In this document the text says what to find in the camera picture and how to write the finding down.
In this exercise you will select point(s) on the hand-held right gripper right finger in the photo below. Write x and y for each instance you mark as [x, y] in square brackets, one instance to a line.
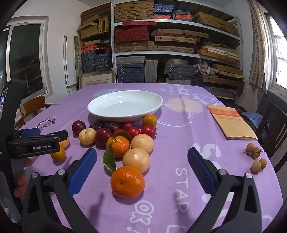
[201, 172]

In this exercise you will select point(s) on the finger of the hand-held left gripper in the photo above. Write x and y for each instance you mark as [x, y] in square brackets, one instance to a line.
[51, 135]
[31, 131]

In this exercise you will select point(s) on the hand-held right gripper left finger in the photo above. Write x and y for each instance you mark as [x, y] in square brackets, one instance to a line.
[83, 172]

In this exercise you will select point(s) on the small orange yellow fruit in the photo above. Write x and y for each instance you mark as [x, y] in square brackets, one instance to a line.
[58, 155]

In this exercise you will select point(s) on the dark red plum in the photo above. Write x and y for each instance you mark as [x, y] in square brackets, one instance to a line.
[78, 127]
[103, 136]

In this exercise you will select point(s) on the large yellow striped pepino melon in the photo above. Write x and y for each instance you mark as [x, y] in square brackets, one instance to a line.
[87, 136]

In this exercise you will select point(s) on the orange mandarin with green leaves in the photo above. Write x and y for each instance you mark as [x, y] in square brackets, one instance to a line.
[118, 146]

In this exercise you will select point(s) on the dark purple mangosteen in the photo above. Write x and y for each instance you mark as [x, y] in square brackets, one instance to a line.
[112, 126]
[96, 125]

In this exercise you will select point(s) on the red tomato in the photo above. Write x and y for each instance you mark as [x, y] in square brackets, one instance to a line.
[148, 131]
[127, 126]
[118, 131]
[133, 132]

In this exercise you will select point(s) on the round yellow fruit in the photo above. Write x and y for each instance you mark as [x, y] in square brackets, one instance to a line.
[136, 160]
[142, 143]

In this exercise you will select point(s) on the white oval plate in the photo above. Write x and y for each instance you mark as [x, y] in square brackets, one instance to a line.
[125, 107]

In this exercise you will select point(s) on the person's left hand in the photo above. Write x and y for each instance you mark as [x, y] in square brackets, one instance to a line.
[21, 181]

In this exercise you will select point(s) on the thin-framed eyeglasses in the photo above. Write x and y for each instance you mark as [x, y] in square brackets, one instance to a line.
[47, 122]

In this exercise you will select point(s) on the light wooden chair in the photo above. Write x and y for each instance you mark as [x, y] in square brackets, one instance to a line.
[33, 105]

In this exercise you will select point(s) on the white framed window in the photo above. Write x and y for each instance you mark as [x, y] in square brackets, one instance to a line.
[27, 58]

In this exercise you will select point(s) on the brown longan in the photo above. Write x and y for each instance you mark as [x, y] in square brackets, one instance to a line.
[256, 167]
[262, 163]
[256, 152]
[250, 147]

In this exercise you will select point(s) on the white leaning board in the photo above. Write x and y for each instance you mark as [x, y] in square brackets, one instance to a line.
[67, 65]

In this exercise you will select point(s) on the framed picture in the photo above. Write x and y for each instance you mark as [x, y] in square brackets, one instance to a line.
[96, 79]

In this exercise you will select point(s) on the orange tomato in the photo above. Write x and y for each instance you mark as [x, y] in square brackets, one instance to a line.
[149, 120]

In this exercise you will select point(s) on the blue denim cushion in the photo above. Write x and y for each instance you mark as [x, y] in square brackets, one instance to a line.
[252, 118]

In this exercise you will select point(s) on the dark wooden chair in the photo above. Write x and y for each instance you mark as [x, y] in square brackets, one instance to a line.
[273, 125]

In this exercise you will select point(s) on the stack of blue floral boxes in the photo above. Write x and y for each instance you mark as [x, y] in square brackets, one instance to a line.
[95, 59]

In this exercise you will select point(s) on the stack of dark grey boxes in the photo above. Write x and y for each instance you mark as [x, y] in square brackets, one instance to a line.
[130, 71]

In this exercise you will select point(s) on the pink crumpled cloth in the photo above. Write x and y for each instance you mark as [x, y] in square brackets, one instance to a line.
[201, 66]

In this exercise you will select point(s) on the white metal shelf rack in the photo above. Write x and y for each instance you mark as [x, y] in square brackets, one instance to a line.
[113, 44]

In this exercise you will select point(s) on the stack of brown cardboard boxes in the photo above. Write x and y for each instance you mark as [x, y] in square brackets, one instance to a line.
[94, 26]

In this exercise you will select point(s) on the upright grey box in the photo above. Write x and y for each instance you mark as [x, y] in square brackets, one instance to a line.
[151, 71]

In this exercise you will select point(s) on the stack of red patterned boxes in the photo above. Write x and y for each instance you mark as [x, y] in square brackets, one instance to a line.
[132, 32]

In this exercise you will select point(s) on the pile of wide tan boxes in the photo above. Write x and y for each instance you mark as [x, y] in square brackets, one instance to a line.
[177, 41]

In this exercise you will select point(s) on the brick patterned curtain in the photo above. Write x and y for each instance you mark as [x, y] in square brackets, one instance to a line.
[259, 49]

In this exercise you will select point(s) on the bright window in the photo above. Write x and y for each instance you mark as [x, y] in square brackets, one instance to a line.
[280, 56]

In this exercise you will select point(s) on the stack of tan woven boxes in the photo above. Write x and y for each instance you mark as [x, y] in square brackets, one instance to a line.
[133, 11]

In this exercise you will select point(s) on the pile of yellow flat boxes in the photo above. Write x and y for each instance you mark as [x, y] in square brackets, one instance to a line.
[215, 22]

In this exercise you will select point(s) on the stack of blue red boxes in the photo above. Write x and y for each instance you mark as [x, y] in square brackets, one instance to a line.
[166, 12]

